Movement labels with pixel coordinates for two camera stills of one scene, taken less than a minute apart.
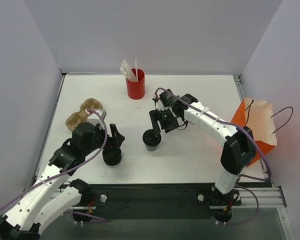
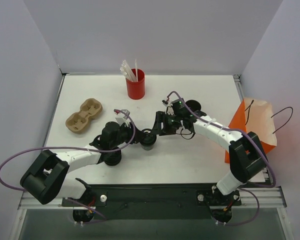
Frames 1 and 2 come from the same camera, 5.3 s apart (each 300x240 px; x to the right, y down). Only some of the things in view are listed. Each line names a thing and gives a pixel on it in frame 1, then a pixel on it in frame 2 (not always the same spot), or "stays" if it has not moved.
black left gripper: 109,141 → 137,136
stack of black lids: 112,156 stays
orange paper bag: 257,116 stays
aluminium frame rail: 267,197 stays
